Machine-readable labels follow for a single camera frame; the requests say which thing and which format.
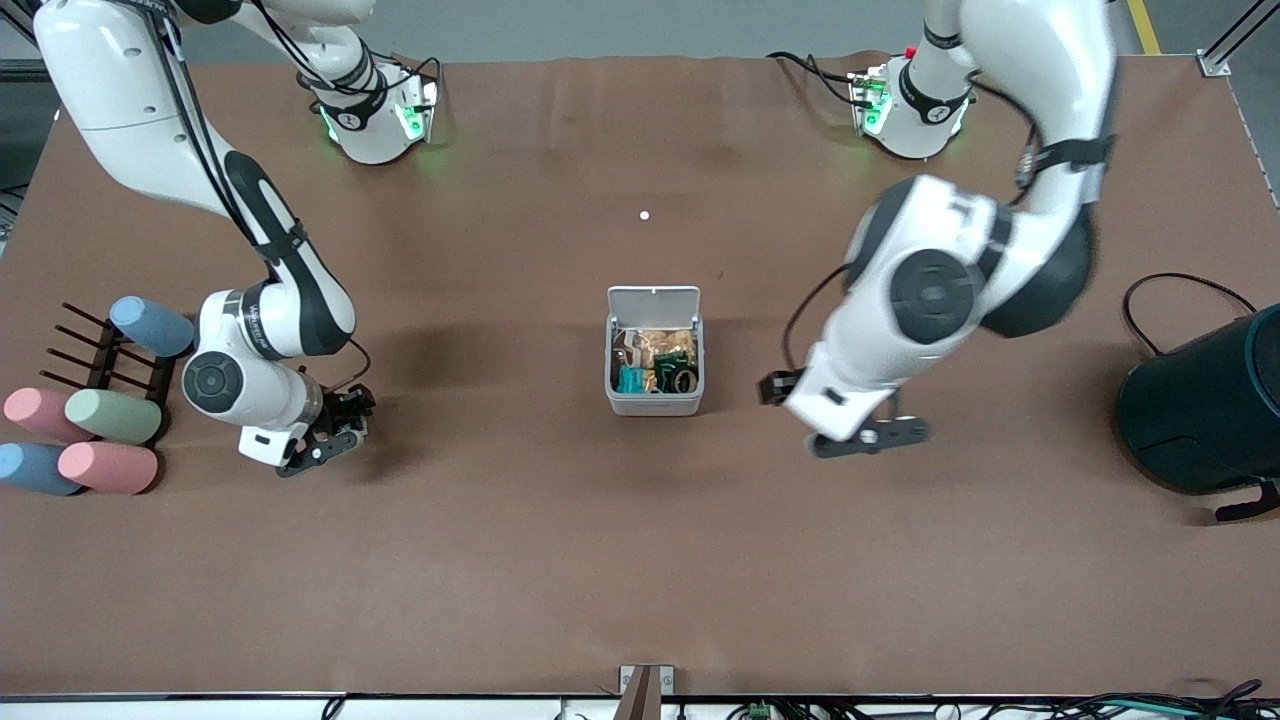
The white square lidded trash bin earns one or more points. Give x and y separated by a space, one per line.
655 403

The teal snack packet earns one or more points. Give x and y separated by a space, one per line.
632 381

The brown table cover sheet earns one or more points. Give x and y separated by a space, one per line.
640 560

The light blue plastic cup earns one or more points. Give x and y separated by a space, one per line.
155 328
35 470

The green terminal connector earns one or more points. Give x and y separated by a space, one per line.
760 711

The black curved stand foot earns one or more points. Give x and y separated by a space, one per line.
1250 505

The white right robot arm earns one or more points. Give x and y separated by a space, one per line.
140 100

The black pronged cup rack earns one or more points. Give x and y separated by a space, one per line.
108 370

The dark teal cylindrical container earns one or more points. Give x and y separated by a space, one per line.
1200 410

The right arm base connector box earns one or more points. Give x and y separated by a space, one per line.
415 108

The aluminium frame post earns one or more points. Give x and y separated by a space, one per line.
20 70
1215 65

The golden crumpled wrapper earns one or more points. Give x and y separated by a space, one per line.
660 345

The pink plastic cup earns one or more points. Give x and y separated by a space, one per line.
35 412
110 468

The light green plastic cup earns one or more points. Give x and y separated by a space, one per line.
115 417

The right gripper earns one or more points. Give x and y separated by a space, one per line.
343 411

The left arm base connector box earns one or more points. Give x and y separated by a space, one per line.
870 100

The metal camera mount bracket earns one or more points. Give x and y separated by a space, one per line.
646 692

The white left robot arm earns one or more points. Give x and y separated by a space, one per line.
1040 90

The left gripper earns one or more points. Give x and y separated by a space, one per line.
777 386

